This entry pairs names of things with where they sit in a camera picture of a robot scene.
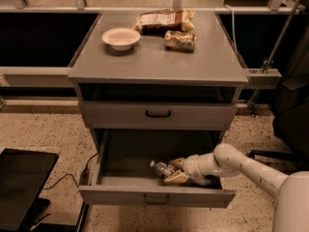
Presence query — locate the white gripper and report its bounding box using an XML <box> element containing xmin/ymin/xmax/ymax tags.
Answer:
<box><xmin>164</xmin><ymin>155</ymin><xmax>203</xmax><ymax>185</ymax></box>

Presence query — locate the clear plastic water bottle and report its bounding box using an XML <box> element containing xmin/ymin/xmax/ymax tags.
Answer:
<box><xmin>150</xmin><ymin>160</ymin><xmax>176</xmax><ymax>178</ymax></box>

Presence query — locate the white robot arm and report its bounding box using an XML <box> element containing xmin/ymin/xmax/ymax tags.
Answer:
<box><xmin>164</xmin><ymin>143</ymin><xmax>309</xmax><ymax>232</ymax></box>

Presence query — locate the open grey drawer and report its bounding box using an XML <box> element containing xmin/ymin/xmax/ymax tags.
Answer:
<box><xmin>79</xmin><ymin>130</ymin><xmax>235</xmax><ymax>208</ymax></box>

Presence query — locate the grey drawer cabinet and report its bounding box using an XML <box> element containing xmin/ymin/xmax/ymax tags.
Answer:
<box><xmin>67</xmin><ymin>9</ymin><xmax>250</xmax><ymax>209</ymax></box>

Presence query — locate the closed grey upper drawer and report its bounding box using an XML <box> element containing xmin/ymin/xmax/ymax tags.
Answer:
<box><xmin>79</xmin><ymin>101</ymin><xmax>237</xmax><ymax>131</ymax></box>

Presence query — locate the black office chair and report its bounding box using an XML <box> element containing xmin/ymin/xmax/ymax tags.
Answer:
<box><xmin>248</xmin><ymin>20</ymin><xmax>309</xmax><ymax>171</ymax></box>

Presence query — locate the small brown snack bag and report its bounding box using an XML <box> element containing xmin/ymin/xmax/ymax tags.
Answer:
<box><xmin>164</xmin><ymin>30</ymin><xmax>196</xmax><ymax>51</ymax></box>

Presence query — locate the white paper bowl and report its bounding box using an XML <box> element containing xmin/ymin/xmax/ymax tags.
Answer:
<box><xmin>101</xmin><ymin>28</ymin><xmax>141</xmax><ymax>51</ymax></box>

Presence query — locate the large brown snack bag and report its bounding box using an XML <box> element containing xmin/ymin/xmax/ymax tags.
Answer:
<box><xmin>132</xmin><ymin>9</ymin><xmax>195</xmax><ymax>35</ymax></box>

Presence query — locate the black floor cable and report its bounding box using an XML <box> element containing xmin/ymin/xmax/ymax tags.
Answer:
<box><xmin>42</xmin><ymin>152</ymin><xmax>99</xmax><ymax>191</ymax></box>

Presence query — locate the white cable on cabinet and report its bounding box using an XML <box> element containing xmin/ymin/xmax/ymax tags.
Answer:
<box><xmin>223</xmin><ymin>4</ymin><xmax>239</xmax><ymax>58</ymax></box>

